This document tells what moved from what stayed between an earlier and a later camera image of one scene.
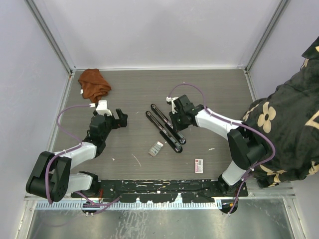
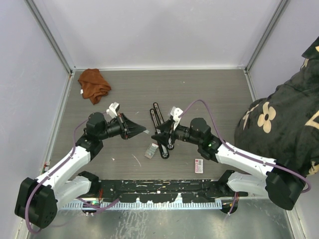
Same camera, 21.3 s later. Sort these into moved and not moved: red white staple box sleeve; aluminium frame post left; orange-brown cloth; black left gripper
Moved: black left gripper
Not moved: aluminium frame post left; red white staple box sleeve; orange-brown cloth
